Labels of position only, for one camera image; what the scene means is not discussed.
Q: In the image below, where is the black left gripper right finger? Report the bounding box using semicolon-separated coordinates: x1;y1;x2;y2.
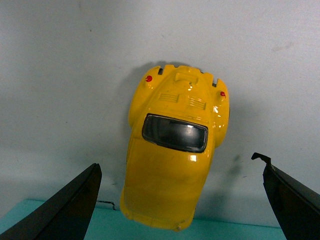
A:
251;152;320;240

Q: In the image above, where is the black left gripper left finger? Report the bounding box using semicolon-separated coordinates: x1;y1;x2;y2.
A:
0;163;102;240

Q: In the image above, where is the yellow beetle toy car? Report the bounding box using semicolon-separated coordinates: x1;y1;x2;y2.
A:
120;65;230;231

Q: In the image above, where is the turquoise plastic bin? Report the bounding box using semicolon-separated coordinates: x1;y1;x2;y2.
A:
0;198;287;240

